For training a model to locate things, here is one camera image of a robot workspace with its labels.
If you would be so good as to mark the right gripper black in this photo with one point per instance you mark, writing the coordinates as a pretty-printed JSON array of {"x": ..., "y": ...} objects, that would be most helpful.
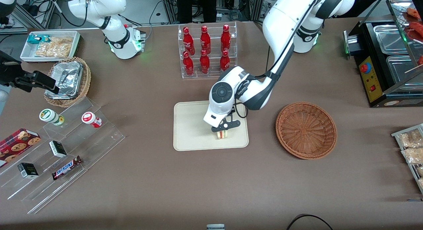
[{"x": 9, "y": 74}]

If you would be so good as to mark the triangular sandwich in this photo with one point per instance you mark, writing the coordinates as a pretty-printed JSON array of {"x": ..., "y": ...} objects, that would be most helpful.
[{"x": 222, "y": 135}]

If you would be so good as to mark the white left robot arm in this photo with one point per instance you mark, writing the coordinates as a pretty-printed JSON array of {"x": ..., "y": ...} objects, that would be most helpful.
[{"x": 281, "y": 21}]

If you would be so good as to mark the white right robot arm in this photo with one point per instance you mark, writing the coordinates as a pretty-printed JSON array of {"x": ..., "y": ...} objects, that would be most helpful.
[{"x": 115, "y": 38}]

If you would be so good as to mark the small light wicker basket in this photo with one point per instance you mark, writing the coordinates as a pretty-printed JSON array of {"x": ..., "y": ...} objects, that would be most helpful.
[{"x": 86, "y": 81}]

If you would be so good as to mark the cream plastic tray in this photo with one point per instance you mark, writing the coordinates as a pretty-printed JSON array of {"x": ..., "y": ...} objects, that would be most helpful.
[{"x": 191, "y": 131}]

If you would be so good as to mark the large brown wicker basket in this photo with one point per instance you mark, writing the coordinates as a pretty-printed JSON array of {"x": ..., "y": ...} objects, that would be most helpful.
[{"x": 305, "y": 131}]

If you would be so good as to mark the white rectangular bin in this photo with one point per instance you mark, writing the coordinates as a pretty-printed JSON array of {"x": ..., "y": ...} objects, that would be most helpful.
[{"x": 26, "y": 53}]

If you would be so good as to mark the aluminium foil container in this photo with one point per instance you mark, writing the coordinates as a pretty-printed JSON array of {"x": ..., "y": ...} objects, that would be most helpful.
[{"x": 67, "y": 78}]

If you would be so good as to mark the green lid cup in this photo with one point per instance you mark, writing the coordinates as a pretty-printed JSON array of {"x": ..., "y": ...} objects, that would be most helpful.
[{"x": 49, "y": 116}]

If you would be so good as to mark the clear bag of crackers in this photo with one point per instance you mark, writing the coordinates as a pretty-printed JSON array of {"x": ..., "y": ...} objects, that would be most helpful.
[{"x": 56, "y": 48}]

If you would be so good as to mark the teal snack packet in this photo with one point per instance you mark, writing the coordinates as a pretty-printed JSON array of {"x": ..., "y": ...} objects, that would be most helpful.
[{"x": 37, "y": 39}]

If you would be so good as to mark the red cookie box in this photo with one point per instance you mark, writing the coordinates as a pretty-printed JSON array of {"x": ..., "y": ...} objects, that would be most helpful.
[{"x": 16, "y": 145}]

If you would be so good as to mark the red lid cup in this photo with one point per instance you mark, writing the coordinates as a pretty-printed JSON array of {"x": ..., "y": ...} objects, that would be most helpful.
[{"x": 90, "y": 119}]

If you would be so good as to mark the small black box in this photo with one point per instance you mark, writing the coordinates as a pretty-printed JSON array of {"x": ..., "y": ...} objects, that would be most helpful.
[
  {"x": 58, "y": 149},
  {"x": 28, "y": 171}
]

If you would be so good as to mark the clear acrylic step display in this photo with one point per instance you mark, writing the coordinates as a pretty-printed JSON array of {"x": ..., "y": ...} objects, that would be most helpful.
[{"x": 99, "y": 140}]

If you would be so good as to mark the snickers bar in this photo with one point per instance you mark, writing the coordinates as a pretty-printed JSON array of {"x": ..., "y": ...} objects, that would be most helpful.
[{"x": 66, "y": 168}]

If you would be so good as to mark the red drink bottle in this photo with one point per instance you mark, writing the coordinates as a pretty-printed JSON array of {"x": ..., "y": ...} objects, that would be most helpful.
[
  {"x": 204, "y": 64},
  {"x": 225, "y": 39},
  {"x": 188, "y": 41},
  {"x": 188, "y": 65},
  {"x": 225, "y": 63},
  {"x": 205, "y": 41}
]

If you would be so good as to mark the person in dark trousers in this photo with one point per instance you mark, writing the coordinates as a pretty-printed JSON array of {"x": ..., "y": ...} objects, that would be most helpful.
[{"x": 198, "y": 5}]

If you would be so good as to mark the clear acrylic bottle rack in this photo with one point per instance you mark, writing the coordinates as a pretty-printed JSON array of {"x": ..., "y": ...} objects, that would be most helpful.
[{"x": 214, "y": 25}]

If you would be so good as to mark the small grey device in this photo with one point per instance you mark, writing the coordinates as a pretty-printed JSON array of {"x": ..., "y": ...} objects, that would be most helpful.
[{"x": 215, "y": 227}]

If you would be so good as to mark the black food warmer case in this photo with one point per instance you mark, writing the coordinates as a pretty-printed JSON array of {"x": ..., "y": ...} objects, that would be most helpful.
[{"x": 371, "y": 81}]

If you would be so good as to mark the steel warmer pan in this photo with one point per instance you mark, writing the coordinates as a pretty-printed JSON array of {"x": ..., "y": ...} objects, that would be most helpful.
[
  {"x": 401, "y": 73},
  {"x": 390, "y": 38}
]

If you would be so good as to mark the wooden skewer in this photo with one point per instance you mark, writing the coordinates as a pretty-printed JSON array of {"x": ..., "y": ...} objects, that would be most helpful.
[{"x": 414, "y": 69}]

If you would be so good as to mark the clear bag of snacks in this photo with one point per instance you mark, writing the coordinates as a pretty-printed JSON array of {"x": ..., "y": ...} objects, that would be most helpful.
[
  {"x": 419, "y": 171},
  {"x": 413, "y": 155},
  {"x": 411, "y": 139},
  {"x": 420, "y": 183}
]

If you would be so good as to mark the red sausage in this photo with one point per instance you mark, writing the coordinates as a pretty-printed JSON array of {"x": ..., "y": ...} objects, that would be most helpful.
[
  {"x": 413, "y": 12},
  {"x": 417, "y": 31}
]

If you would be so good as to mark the aluminium frame rail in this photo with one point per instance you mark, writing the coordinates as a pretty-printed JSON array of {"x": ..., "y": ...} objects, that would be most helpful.
[{"x": 33, "y": 12}]

